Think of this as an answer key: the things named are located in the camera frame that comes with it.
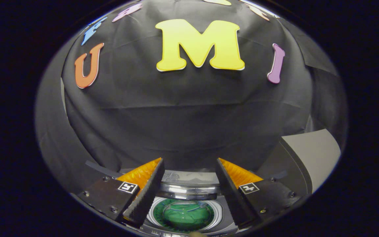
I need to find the dark washing machine lid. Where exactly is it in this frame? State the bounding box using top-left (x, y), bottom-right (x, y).
top-left (145, 170), bottom-right (238, 232)

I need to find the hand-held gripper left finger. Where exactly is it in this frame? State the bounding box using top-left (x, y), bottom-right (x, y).
top-left (77, 157), bottom-right (165, 228)

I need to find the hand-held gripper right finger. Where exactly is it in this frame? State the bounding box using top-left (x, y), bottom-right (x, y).
top-left (215, 157), bottom-right (302, 230)

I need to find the grey washing machine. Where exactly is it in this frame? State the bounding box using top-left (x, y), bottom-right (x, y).
top-left (85, 160), bottom-right (289, 237)

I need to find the black backdrop cloth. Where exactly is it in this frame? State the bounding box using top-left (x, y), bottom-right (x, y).
top-left (33, 0), bottom-right (348, 198)

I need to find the green polo shirt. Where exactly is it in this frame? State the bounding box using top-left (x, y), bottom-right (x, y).
top-left (153, 198), bottom-right (215, 231)

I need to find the beige cabinet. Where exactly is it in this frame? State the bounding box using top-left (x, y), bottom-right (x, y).
top-left (257, 128), bottom-right (341, 195)

